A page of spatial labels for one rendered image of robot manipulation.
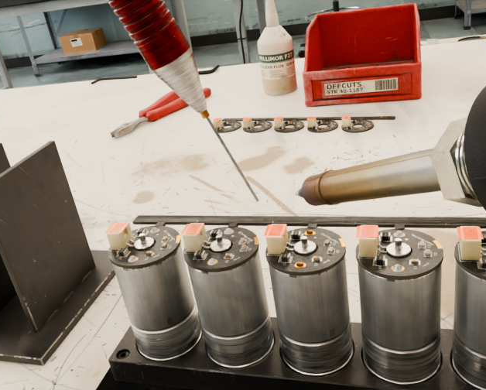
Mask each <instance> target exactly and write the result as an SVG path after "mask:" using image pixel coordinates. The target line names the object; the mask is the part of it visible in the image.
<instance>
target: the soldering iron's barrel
mask: <svg viewBox="0 0 486 390"><path fill-rule="evenodd" d="M466 122H467V117H466V118H461V119H458V120H455V121H452V122H451V123H450V124H449V125H448V127H447V129H446V130H445V132H444V133H443V135H442V136H441V138H440V140H439V141H438V143H437V144H436V146H435V147H434V148H431V149H426V150H422V151H418V152H412V153H409V154H405V155H401V156H395V157H392V158H387V159H381V160H378V161H374V162H368V163H364V164H361V165H356V166H351V167H347V168H343V169H337V170H328V171H325V172H322V173H320V174H317V175H312V176H309V177H307V178H306V179H305V180H304V182H303V185H302V195H303V198H304V200H305V201H306V202H307V203H308V204H310V205H313V206H321V205H337V204H340V203H347V202H354V201H360V200H373V199H379V198H386V197H398V196H405V195H412V194H419V193H431V192H438V191H442V194H443V198H444V200H450V201H454V202H458V203H462V204H467V205H471V206H475V207H482V205H481V203H480V202H479V200H478V199H477V197H476V195H475V193H474V191H473V188H472V186H471V182H470V180H469V177H468V175H467V169H466V164H465V159H464V131H465V125H466Z"/></svg>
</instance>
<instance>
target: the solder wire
mask: <svg viewBox="0 0 486 390"><path fill-rule="evenodd" d="M206 119H207V121H208V123H209V125H210V126H211V127H212V129H213V131H214V133H215V135H216V136H217V138H218V139H219V141H220V142H221V144H222V145H223V147H224V149H225V151H226V152H227V154H228V155H229V157H230V159H231V161H232V162H233V163H234V165H235V167H236V169H237V170H238V172H239V173H240V175H241V177H242V179H243V180H244V181H245V183H246V185H247V187H248V188H249V190H250V191H251V193H252V195H253V197H254V198H255V200H256V201H257V202H258V201H259V199H258V198H257V196H256V194H255V192H254V190H253V189H252V187H251V186H250V184H249V183H248V181H247V180H246V178H245V176H244V174H243V172H242V171H241V169H240V168H239V166H238V164H237V163H236V162H235V160H234V158H233V156H232V154H231V153H230V151H229V150H228V148H227V146H226V145H225V144H224V141H223V140H222V138H221V137H220V135H219V133H218V132H217V129H216V128H215V127H214V125H213V123H212V122H211V120H210V119H209V117H207V118H206Z"/></svg>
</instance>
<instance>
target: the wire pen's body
mask: <svg viewBox="0 0 486 390"><path fill-rule="evenodd" d="M108 1H109V3H108V4H109V5H110V6H111V7H112V8H114V13H115V14H116V15H118V16H119V21H120V22H121V23H123V24H124V25H125V26H124V28H125V30H126V31H127V32H129V36H130V38H131V39H133V40H134V44H135V46H136V47H137V49H138V50H139V52H140V53H141V55H142V57H143V58H144V60H145V61H146V63H147V64H148V66H149V68H150V70H157V69H159V68H161V67H164V66H165V65H167V64H169V63H171V62H173V61H174V60H176V59H177V58H179V57H180V56H182V55H183V54H184V53H185V52H186V51H187V50H188V49H189V48H190V44H189V43H188V41H187V39H186V37H185V36H184V34H183V32H182V30H181V29H180V27H179V25H178V24H177V22H176V20H175V19H174V18H172V16H171V15H172V13H171V11H170V10H169V9H167V5H166V3H165V2H163V0H108Z"/></svg>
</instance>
